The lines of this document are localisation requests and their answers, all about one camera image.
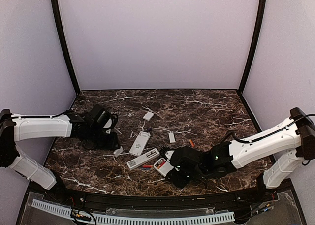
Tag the black corner post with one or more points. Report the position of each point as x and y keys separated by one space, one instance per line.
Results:
x=253 y=46
x=64 y=46

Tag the long white battery cover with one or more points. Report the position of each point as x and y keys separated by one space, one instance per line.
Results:
x=171 y=137

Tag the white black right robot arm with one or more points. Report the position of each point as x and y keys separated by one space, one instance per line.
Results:
x=294 y=137

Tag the white remote face down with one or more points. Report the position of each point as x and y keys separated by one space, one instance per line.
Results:
x=165 y=169

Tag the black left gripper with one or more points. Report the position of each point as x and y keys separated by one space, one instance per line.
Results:
x=111 y=144

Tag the white slotted cable duct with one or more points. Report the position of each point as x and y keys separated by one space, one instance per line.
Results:
x=135 y=217

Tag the red blue battery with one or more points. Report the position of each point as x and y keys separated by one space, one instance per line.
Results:
x=147 y=166

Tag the black front rail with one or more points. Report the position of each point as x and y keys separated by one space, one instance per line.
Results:
x=98 y=201

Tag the small white buttoned remote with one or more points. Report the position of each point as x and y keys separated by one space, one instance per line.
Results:
x=143 y=159

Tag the white TCL remote control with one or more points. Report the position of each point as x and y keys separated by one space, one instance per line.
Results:
x=140 y=143

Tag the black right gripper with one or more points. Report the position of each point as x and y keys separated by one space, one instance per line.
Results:
x=177 y=181

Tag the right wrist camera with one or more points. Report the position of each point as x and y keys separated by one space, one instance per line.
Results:
x=167 y=153

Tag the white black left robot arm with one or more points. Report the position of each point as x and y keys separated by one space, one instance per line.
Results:
x=94 y=128

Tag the curved white battery cover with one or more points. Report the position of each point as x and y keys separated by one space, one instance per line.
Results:
x=117 y=152

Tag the black left corner post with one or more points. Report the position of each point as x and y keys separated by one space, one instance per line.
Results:
x=64 y=46

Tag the red black battery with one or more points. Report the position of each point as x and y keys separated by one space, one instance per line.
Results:
x=160 y=163

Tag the black right corner post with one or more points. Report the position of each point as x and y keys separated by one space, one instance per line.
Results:
x=253 y=46

